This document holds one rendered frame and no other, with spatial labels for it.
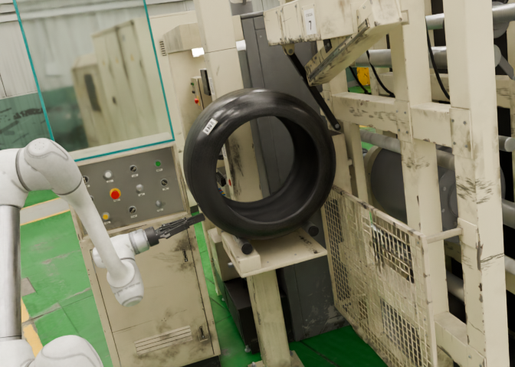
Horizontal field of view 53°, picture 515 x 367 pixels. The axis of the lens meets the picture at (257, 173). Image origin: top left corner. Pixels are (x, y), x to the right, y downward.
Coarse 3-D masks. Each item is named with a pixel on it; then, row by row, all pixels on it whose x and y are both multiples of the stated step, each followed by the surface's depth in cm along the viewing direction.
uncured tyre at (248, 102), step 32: (224, 96) 205; (256, 96) 191; (288, 96) 195; (192, 128) 203; (224, 128) 187; (288, 128) 224; (320, 128) 197; (192, 160) 190; (320, 160) 199; (192, 192) 195; (288, 192) 229; (320, 192) 202; (224, 224) 196; (256, 224) 197; (288, 224) 201
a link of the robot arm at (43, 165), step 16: (32, 144) 146; (48, 144) 146; (16, 160) 147; (32, 160) 144; (48, 160) 145; (64, 160) 150; (32, 176) 147; (48, 176) 148; (64, 176) 151; (80, 176) 159; (64, 192) 156
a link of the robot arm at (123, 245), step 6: (120, 234) 198; (126, 234) 197; (114, 240) 195; (120, 240) 195; (126, 240) 195; (114, 246) 193; (120, 246) 193; (126, 246) 194; (132, 246) 195; (96, 252) 193; (120, 252) 192; (126, 252) 193; (132, 252) 195; (96, 258) 193; (120, 258) 190; (126, 258) 191; (132, 258) 193; (96, 264) 194; (102, 264) 193
